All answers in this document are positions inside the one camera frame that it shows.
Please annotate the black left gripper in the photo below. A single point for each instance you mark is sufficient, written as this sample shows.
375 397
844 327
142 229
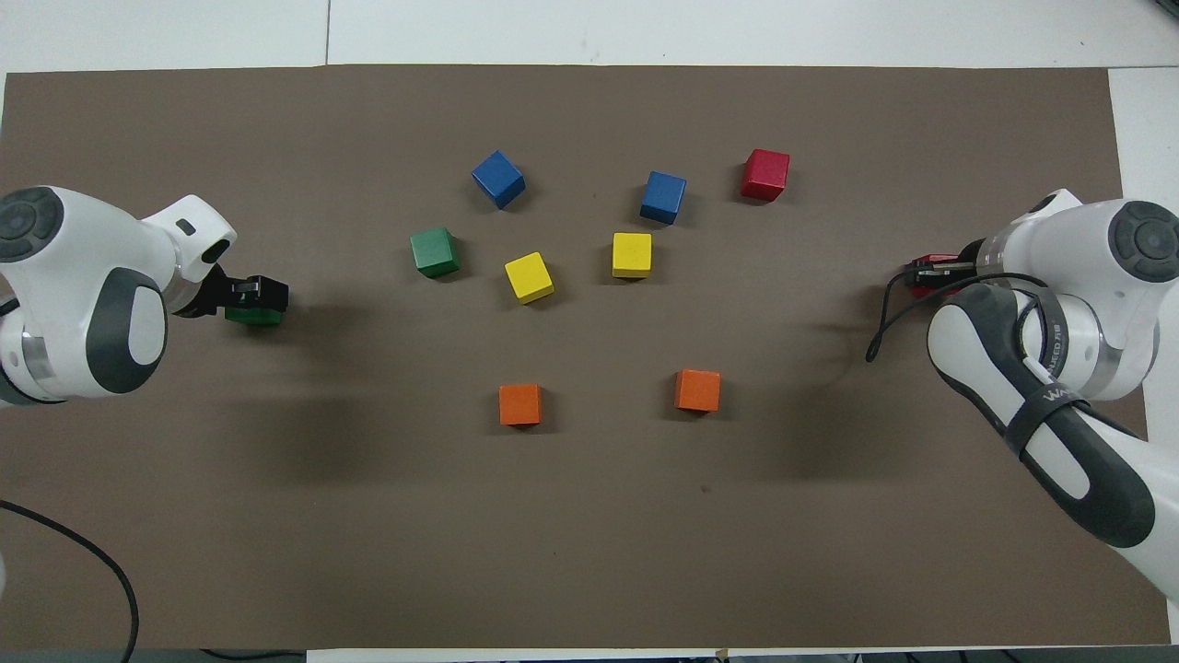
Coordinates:
214 295

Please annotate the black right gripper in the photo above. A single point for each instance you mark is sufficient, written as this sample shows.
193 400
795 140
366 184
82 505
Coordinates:
974 256

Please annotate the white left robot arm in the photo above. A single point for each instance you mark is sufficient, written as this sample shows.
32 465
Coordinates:
83 276

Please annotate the red wooden block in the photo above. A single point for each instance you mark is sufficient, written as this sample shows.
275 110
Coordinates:
764 175
928 287

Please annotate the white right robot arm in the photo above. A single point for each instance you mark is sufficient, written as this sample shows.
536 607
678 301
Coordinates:
1068 235

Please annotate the yellow wooden block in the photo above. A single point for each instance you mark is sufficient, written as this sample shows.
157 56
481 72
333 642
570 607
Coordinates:
632 254
529 277

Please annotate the green wooden block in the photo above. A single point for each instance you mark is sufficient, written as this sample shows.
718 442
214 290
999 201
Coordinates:
253 318
435 251

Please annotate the brown table mat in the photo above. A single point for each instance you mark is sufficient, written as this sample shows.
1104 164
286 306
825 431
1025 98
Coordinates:
599 516

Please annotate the blue wooden block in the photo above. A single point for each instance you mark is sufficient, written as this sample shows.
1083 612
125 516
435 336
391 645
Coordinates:
663 197
498 179

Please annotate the orange wooden block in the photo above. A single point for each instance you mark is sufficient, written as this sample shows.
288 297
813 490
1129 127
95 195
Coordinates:
697 390
520 404

